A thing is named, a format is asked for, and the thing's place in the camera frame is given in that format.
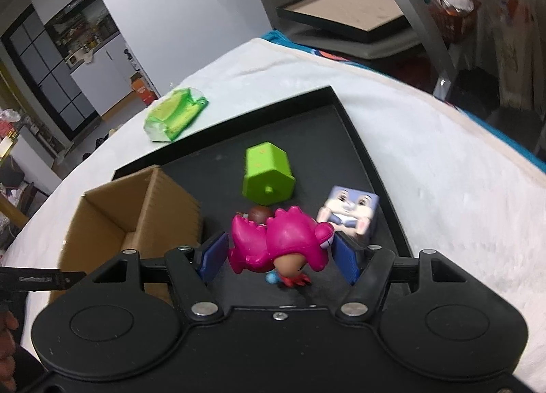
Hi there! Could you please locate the black grid door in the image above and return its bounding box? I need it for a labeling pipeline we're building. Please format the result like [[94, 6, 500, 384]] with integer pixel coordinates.
[[0, 4, 97, 142]]

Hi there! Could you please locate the white paper bag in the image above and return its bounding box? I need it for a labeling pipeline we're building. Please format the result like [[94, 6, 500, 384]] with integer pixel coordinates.
[[497, 0, 536, 112]]

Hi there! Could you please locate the cardboard box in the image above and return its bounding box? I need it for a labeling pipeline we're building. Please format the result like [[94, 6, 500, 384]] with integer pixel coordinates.
[[49, 165, 203, 304]]

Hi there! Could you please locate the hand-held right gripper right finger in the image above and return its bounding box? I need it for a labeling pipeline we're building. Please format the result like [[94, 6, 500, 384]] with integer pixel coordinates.
[[333, 233, 468, 320]]

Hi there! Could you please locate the small brown trinket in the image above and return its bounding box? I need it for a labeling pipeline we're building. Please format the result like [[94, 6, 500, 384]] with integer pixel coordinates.
[[247, 206, 274, 224]]

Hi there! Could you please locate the black picture frame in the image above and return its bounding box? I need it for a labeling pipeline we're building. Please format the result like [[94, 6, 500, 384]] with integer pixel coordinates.
[[276, 0, 412, 44]]

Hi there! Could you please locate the orange basket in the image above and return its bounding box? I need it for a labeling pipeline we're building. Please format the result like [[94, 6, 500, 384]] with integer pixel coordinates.
[[429, 0, 480, 44]]

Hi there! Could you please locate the green hexagonal toy block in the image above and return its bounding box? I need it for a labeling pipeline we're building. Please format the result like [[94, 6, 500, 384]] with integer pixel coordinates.
[[242, 142, 297, 207]]

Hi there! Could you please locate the black bin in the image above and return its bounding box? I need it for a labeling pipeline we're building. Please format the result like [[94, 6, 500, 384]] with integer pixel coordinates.
[[452, 69, 500, 121]]

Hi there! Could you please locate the green wet wipes pack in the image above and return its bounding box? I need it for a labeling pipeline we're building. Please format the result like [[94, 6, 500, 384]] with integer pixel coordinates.
[[144, 88, 209, 143]]

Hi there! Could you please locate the orange carton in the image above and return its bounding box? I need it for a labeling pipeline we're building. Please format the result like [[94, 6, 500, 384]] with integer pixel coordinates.
[[130, 73, 158, 106]]

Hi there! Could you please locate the black tray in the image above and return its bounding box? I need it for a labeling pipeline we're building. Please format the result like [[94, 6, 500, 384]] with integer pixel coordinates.
[[113, 86, 414, 308]]

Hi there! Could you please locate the cluttered kitchen shelf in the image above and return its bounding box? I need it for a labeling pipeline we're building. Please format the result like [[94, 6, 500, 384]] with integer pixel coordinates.
[[45, 0, 120, 56]]

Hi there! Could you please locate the rabbit cube toy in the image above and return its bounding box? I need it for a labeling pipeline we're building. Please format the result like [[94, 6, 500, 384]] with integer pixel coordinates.
[[316, 185, 381, 244]]

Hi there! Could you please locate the white kitchen cabinet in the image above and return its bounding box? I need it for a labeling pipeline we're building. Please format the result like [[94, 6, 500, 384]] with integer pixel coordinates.
[[70, 34, 146, 118]]

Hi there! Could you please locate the person's left hand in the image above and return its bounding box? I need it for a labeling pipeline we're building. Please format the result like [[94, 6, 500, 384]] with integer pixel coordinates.
[[0, 313, 20, 381]]

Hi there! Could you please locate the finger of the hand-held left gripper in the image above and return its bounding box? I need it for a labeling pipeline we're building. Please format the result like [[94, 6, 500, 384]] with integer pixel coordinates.
[[59, 270, 88, 290]]

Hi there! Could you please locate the grey metal table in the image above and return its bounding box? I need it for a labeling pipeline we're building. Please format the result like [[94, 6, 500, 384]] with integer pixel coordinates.
[[356, 0, 546, 99]]

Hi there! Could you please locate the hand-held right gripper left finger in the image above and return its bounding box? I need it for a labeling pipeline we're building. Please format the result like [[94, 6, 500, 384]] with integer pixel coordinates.
[[87, 231, 231, 320]]

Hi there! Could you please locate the pink dinosaur toy figure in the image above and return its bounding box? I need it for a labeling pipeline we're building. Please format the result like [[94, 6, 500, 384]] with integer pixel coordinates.
[[228, 205, 335, 289]]

